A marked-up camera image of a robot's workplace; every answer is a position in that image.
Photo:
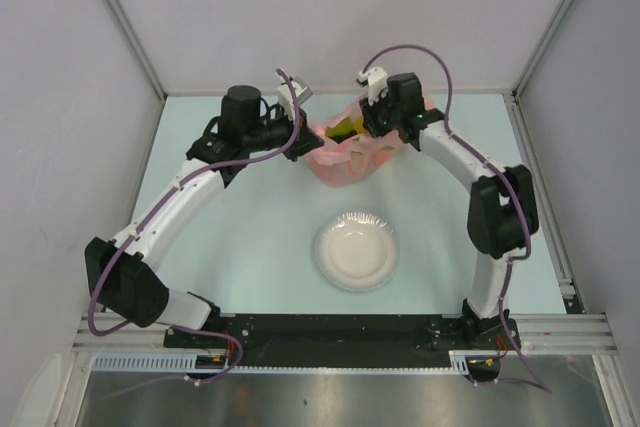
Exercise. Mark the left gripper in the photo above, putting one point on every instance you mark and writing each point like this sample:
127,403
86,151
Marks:
305,140

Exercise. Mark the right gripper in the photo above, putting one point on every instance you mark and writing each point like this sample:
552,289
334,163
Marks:
368,112

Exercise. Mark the pink plastic bag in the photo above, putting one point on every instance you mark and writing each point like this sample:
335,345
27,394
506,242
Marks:
341,165

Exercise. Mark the white paper plate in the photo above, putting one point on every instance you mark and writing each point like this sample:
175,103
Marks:
356,251

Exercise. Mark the green fake pear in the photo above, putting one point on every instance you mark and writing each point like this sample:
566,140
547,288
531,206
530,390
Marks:
345,125

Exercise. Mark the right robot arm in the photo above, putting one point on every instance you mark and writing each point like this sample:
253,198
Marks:
502,214

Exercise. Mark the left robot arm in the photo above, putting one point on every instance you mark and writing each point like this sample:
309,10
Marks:
121,271

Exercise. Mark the dark fake grapes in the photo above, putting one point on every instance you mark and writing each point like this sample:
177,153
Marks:
340,138

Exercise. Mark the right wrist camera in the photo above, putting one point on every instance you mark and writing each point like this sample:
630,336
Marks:
374,80

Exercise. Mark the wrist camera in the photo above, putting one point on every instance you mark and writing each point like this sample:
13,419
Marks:
300,91
374,80

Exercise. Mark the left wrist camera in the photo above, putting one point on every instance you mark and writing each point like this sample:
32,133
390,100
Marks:
300,91

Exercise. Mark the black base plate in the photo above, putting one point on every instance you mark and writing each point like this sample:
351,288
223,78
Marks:
360,341

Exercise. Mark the white cable duct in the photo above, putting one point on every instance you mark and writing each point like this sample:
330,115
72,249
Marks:
198,364

